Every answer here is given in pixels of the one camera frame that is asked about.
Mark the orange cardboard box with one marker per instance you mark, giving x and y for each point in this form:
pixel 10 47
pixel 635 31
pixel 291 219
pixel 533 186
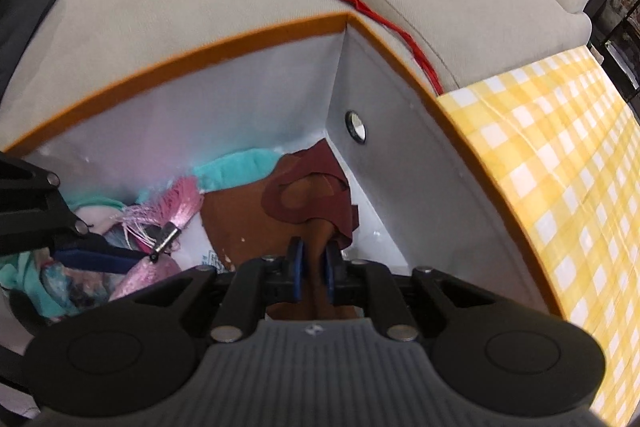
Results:
pixel 425 157

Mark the teal plush doll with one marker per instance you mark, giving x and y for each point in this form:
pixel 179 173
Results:
pixel 235 167

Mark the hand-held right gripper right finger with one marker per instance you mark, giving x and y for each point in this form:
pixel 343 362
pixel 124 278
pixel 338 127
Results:
pixel 330 273

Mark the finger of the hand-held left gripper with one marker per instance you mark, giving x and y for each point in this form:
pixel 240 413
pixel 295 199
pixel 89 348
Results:
pixel 95 261

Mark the pink shiny plush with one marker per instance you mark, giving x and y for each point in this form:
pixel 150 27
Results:
pixel 150 279

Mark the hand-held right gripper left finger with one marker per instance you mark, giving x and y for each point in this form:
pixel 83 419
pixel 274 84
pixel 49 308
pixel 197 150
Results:
pixel 296 271

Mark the brown cloth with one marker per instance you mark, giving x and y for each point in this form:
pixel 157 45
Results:
pixel 235 217

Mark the dark red cloth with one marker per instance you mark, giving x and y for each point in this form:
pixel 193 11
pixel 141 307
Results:
pixel 325 207

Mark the pink tassel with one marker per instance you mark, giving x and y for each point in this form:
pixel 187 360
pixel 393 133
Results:
pixel 180 202

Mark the yellow checkered tablecloth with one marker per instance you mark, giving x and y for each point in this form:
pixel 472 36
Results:
pixel 575 182

